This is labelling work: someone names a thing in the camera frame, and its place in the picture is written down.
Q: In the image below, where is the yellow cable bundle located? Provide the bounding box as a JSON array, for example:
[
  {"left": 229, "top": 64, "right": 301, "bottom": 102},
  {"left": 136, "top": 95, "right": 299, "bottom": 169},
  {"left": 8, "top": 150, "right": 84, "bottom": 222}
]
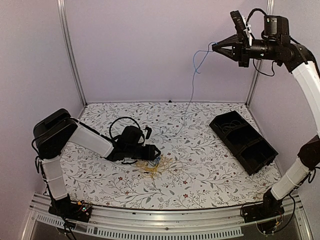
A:
[{"left": 133, "top": 154, "right": 186, "bottom": 180}]

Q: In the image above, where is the right arm black sleeved cable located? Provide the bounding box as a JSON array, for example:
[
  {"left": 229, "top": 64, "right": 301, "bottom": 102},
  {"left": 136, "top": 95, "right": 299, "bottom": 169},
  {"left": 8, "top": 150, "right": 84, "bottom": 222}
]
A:
[{"left": 246, "top": 8, "right": 267, "bottom": 22}]

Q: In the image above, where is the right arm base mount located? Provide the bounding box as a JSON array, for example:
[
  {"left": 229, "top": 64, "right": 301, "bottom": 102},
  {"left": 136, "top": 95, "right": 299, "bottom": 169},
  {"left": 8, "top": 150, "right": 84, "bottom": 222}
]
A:
[{"left": 240, "top": 202, "right": 285, "bottom": 235}]

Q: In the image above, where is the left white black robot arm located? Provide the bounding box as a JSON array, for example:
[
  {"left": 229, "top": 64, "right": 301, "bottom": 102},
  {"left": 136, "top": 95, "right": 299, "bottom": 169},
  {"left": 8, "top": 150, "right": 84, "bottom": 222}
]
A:
[{"left": 31, "top": 108, "right": 161, "bottom": 217}]

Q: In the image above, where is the floral patterned table mat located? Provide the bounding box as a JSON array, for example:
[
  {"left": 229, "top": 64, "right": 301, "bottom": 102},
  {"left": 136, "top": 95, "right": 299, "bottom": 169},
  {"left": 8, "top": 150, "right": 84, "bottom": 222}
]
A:
[{"left": 61, "top": 102, "right": 281, "bottom": 210}]

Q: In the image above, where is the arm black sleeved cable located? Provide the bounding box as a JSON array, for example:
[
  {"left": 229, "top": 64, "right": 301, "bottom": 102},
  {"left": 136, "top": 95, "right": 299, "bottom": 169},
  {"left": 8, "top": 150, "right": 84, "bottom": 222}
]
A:
[
  {"left": 246, "top": 8, "right": 267, "bottom": 22},
  {"left": 109, "top": 116, "right": 145, "bottom": 138}
]

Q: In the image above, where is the right aluminium frame post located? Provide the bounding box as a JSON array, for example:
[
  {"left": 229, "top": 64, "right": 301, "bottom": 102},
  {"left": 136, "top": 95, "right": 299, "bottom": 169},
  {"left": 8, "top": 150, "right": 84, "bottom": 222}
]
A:
[{"left": 245, "top": 0, "right": 275, "bottom": 108}]

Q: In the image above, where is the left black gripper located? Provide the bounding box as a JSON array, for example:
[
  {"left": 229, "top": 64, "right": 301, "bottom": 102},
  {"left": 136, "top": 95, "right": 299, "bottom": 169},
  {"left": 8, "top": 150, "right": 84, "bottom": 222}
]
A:
[{"left": 125, "top": 144, "right": 160, "bottom": 161}]

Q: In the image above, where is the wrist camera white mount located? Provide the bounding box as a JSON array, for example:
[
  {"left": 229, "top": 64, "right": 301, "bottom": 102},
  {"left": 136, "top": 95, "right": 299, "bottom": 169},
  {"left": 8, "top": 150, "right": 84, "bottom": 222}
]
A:
[
  {"left": 144, "top": 126, "right": 152, "bottom": 140},
  {"left": 230, "top": 10, "right": 254, "bottom": 42}
]

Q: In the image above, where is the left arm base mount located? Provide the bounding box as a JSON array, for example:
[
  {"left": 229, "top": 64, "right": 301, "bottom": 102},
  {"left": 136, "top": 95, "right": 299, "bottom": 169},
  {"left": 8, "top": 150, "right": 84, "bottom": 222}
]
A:
[{"left": 48, "top": 196, "right": 92, "bottom": 223}]

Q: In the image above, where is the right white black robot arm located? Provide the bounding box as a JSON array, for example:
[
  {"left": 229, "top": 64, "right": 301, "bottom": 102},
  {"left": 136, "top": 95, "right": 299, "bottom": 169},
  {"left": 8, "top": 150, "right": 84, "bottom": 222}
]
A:
[{"left": 212, "top": 10, "right": 320, "bottom": 218}]

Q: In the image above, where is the aluminium frame post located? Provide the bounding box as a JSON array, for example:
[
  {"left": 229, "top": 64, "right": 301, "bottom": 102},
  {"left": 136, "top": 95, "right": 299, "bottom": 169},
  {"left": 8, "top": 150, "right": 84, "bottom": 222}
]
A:
[
  {"left": 245, "top": 0, "right": 275, "bottom": 108},
  {"left": 56, "top": 0, "right": 88, "bottom": 107}
]

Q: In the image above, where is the left aluminium frame post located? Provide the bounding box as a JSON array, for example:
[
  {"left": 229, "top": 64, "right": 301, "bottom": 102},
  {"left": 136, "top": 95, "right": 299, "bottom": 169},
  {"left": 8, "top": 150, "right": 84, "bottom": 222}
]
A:
[{"left": 56, "top": 0, "right": 88, "bottom": 107}]

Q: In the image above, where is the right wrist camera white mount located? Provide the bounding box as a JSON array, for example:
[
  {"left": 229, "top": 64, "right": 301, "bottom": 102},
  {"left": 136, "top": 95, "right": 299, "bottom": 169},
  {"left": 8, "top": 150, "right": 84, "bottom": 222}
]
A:
[{"left": 230, "top": 10, "right": 254, "bottom": 42}]

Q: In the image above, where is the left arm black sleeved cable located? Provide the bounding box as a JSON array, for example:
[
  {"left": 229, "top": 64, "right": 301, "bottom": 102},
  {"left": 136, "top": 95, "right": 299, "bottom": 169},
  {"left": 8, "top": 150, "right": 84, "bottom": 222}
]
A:
[{"left": 109, "top": 116, "right": 145, "bottom": 138}]

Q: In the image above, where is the black three-compartment tray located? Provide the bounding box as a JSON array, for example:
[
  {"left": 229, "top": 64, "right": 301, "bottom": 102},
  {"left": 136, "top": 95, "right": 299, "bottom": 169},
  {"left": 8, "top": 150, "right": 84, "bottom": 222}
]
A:
[{"left": 209, "top": 111, "right": 278, "bottom": 176}]

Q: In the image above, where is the aluminium front rail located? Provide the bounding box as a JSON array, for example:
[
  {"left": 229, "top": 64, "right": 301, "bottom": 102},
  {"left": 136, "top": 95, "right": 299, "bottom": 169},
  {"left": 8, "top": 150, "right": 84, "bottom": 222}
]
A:
[{"left": 21, "top": 193, "right": 316, "bottom": 240}]

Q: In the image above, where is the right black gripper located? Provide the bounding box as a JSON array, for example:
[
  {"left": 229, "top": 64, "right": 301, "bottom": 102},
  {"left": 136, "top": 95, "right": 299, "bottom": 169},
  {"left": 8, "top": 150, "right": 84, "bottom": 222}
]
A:
[{"left": 213, "top": 30, "right": 281, "bottom": 67}]

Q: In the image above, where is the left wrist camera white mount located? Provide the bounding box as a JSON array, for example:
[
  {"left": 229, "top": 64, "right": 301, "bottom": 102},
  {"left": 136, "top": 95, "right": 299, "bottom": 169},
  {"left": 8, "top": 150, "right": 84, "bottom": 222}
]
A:
[{"left": 144, "top": 126, "right": 152, "bottom": 140}]

